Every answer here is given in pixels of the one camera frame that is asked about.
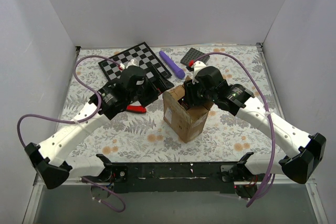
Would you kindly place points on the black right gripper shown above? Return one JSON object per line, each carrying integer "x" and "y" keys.
{"x": 191, "y": 95}

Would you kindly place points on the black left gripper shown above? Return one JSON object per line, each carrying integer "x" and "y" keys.
{"x": 153, "y": 93}

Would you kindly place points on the red black utility knife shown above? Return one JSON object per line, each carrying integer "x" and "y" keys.
{"x": 136, "y": 109}

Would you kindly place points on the brown cardboard express box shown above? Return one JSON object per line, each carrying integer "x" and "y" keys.
{"x": 187, "y": 122}

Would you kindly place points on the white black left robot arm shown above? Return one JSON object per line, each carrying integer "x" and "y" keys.
{"x": 50, "y": 157}

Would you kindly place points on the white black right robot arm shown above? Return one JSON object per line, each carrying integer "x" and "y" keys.
{"x": 301, "y": 152}

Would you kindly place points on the black white checkerboard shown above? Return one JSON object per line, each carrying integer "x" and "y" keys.
{"x": 144, "y": 56}

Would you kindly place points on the dark grey studded baseplate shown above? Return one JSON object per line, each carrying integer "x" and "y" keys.
{"x": 192, "y": 54}

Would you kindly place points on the floral patterned table mat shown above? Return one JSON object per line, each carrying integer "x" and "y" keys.
{"x": 132, "y": 137}

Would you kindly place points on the purple cylindrical handle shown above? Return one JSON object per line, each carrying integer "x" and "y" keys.
{"x": 179, "y": 73}

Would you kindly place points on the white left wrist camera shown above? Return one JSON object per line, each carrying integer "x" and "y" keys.
{"x": 132, "y": 62}

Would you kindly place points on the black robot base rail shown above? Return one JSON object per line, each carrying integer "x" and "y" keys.
{"x": 222, "y": 177}

